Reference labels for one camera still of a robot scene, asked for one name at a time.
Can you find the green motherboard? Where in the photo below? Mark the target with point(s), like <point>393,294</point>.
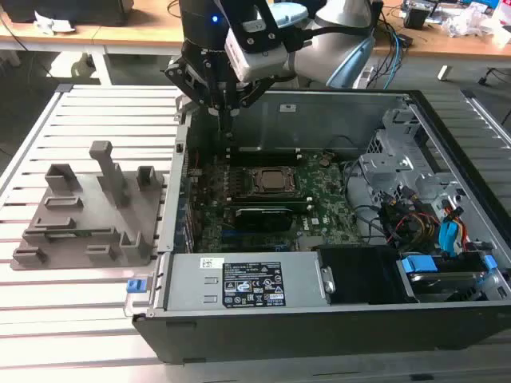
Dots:
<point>327,215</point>

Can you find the black PC case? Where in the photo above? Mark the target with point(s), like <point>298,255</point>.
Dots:
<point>279,339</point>

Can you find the silver CPU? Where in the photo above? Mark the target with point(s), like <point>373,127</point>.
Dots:
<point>274,179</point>

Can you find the grey metal disk bay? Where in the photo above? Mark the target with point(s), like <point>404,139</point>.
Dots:
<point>383,167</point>

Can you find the black desk device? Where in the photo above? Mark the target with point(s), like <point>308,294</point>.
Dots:
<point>80,12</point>

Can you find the wooden desk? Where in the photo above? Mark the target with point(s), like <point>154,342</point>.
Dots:
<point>139,34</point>

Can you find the grey parts rack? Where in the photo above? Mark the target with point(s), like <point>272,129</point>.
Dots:
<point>93,217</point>

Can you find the crumpled clear plastic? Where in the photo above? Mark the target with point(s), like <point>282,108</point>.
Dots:
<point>467,22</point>

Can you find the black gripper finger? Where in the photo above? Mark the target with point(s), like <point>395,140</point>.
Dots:
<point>187,80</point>
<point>249,93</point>

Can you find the black graphics card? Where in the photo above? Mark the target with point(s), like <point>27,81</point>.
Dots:
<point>263,219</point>

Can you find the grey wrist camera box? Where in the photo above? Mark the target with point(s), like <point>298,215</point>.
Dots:
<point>259,60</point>

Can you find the white red box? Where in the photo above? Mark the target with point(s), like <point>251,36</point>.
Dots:
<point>502,16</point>

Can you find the small black box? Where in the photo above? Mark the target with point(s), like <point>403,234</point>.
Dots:
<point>417,16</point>

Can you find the hard disk in blue carrier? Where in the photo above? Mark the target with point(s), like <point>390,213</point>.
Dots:
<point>419,265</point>

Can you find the white power strip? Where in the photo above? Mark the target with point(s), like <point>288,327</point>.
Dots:
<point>364,76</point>

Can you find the grey power supply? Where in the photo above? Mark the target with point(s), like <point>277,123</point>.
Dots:
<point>187,273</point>

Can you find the green RAM stick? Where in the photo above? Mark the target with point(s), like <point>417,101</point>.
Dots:
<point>81,233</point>

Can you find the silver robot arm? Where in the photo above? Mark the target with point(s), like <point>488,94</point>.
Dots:
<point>319,52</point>

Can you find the crumpled white paper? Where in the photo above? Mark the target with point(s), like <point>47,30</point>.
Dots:
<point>52,26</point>

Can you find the coin cell battery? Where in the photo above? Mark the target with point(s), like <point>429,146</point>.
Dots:
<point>325,162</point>

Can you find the blue case latch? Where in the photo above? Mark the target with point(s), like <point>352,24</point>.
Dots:
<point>135,286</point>

